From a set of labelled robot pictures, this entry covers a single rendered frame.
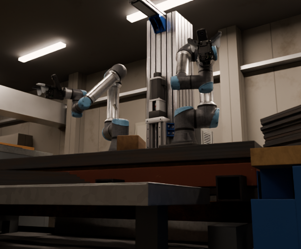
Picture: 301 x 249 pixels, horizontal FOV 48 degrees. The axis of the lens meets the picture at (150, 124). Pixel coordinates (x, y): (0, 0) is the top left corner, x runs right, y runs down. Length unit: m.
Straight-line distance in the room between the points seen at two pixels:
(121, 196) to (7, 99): 6.51
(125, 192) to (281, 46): 5.30
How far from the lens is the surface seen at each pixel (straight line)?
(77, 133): 7.34
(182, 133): 1.97
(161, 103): 2.25
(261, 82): 5.57
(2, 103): 6.87
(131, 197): 0.46
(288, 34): 5.72
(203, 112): 1.99
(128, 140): 0.91
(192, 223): 1.60
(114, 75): 2.37
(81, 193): 0.50
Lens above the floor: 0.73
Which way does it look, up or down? 13 degrees up
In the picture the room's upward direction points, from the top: straight up
